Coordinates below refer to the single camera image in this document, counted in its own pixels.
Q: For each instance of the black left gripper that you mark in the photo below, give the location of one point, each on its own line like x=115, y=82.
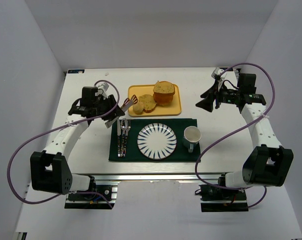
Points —
x=110, y=107

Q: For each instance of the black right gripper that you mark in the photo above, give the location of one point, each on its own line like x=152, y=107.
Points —
x=216, y=96

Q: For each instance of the metal food tongs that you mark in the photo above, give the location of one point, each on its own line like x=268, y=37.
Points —
x=126, y=105

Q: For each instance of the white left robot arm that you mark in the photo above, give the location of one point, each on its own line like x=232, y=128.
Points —
x=50, y=171

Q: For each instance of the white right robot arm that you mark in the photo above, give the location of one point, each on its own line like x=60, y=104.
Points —
x=269, y=162

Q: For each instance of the small round bread roll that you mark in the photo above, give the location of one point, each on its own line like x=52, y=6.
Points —
x=138, y=108

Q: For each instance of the large round bread loaf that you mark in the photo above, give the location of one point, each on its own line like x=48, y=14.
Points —
x=163, y=92

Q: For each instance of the herb bread slice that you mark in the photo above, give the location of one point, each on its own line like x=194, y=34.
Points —
x=148, y=101

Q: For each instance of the yellow plastic tray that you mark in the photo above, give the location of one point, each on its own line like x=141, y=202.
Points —
x=174, y=108

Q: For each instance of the pale green mug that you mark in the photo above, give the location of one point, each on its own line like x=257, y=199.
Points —
x=191, y=137

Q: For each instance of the blue label sticker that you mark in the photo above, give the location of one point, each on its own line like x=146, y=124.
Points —
x=75, y=71

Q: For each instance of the dark green placemat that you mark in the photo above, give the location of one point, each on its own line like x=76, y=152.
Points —
x=133, y=154

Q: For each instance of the white blue striped plate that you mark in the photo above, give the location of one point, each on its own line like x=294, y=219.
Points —
x=156, y=141

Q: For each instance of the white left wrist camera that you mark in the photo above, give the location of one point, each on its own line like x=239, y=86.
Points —
x=102, y=90

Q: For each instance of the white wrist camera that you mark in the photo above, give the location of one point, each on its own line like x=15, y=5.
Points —
x=218, y=77
x=102, y=90

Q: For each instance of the table knife patterned handle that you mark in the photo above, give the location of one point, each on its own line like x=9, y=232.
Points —
x=118, y=127

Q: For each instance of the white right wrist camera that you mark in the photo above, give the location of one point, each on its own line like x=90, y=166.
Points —
x=218, y=77

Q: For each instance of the fork patterned handle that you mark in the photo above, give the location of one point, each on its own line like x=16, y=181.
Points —
x=128, y=128

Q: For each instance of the aluminium front rail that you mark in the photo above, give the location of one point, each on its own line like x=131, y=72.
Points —
x=146, y=177

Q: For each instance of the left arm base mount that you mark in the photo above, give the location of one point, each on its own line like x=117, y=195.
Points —
x=101, y=195

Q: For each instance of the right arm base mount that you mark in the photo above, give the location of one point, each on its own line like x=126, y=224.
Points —
x=218, y=200

